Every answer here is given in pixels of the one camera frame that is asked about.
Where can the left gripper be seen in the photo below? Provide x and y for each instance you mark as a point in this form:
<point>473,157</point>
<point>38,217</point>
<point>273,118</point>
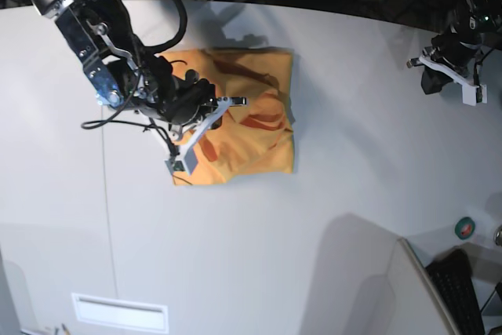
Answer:
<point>455,50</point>

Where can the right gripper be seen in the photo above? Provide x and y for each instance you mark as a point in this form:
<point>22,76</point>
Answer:
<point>180,100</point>

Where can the orange t-shirt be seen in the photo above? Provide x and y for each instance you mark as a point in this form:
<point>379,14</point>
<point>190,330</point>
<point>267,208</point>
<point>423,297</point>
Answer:
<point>256,138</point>

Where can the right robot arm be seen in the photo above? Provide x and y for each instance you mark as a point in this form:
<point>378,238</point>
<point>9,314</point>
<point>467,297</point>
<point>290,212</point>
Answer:
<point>126,74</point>

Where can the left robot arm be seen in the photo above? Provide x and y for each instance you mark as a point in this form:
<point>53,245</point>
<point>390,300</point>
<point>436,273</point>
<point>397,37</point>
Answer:
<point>474,16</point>

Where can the green tape roll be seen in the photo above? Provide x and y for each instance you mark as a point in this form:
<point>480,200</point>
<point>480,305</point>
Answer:
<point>465,228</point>

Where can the black keyboard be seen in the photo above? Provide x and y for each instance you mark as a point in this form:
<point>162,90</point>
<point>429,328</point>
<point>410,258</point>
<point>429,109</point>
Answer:
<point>451,276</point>

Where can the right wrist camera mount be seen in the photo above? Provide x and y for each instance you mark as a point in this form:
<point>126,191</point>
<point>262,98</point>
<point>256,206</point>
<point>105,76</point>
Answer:
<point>184,159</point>

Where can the white cable grommet plate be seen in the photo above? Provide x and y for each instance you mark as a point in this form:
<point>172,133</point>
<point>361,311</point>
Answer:
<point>121,314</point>

